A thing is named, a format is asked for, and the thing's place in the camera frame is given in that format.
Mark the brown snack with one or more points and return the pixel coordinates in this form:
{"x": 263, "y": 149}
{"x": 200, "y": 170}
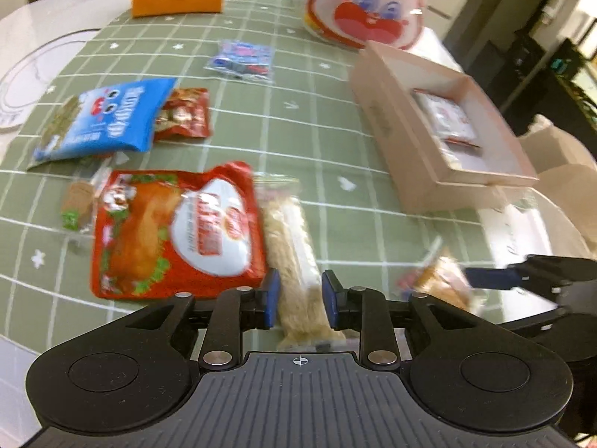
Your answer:
{"x": 78, "y": 203}

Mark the beige noodle snack packet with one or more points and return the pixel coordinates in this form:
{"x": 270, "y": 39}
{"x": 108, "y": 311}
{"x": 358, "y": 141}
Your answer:
{"x": 294, "y": 261}

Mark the small blue white snack packet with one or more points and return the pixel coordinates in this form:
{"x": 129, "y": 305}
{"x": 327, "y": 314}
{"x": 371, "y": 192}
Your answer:
{"x": 241, "y": 59}

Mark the beige paper bag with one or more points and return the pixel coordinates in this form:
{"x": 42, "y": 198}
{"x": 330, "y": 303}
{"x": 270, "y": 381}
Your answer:
{"x": 564, "y": 172}

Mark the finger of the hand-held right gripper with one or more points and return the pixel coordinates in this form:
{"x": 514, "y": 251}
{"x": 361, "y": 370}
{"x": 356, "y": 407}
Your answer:
{"x": 531, "y": 319}
{"x": 489, "y": 277}

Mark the golden brown snack packet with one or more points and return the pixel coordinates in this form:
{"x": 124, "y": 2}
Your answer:
{"x": 443, "y": 282}

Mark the red roast chicken packet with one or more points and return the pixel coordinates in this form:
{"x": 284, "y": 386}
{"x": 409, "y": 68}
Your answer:
{"x": 179, "y": 233}

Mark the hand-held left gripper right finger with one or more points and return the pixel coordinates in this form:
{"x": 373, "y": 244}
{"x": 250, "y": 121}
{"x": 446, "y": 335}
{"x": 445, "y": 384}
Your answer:
{"x": 329, "y": 297}

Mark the pink cardboard box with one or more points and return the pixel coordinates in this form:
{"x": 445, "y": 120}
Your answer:
{"x": 405, "y": 116}

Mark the white red cartoon bag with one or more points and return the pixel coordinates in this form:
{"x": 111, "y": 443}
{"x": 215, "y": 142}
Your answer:
{"x": 368, "y": 2}

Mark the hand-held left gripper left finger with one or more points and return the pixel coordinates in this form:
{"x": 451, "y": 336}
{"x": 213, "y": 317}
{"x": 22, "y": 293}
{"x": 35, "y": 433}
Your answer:
{"x": 272, "y": 297}

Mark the green checked tablecloth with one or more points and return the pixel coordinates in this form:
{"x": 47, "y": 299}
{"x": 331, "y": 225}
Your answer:
{"x": 303, "y": 140}

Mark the white red snack packet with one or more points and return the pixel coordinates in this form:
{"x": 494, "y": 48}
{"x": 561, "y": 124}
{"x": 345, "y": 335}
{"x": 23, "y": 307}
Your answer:
{"x": 459, "y": 155}
{"x": 445, "y": 114}

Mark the small dark red snack packet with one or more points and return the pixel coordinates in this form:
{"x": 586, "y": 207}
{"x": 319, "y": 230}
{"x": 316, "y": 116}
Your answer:
{"x": 184, "y": 114}

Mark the blue cartoon snack bag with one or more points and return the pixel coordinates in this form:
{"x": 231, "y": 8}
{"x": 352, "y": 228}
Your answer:
{"x": 109, "y": 121}

